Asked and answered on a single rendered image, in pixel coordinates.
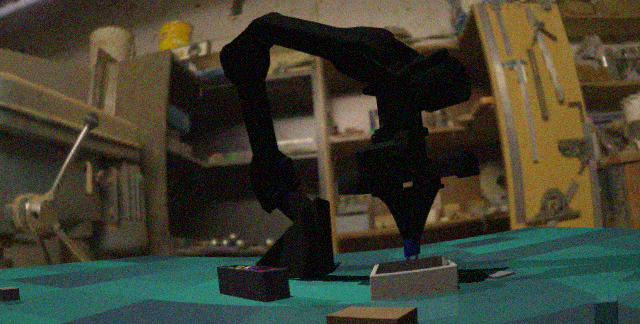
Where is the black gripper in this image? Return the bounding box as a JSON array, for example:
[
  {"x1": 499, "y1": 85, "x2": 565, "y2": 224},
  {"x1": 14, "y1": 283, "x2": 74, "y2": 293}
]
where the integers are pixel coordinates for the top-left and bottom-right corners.
[{"x1": 338, "y1": 115, "x2": 480, "y2": 243}]

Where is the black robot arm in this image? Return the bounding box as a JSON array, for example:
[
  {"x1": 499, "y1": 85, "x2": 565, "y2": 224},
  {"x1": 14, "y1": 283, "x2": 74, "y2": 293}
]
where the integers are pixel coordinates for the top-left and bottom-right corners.
[{"x1": 219, "y1": 12, "x2": 472, "y2": 223}]

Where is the beige shallow tray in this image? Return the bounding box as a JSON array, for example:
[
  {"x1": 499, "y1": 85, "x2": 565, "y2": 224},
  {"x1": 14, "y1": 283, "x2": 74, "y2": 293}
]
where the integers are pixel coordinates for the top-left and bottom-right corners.
[{"x1": 369, "y1": 255, "x2": 459, "y2": 301}]

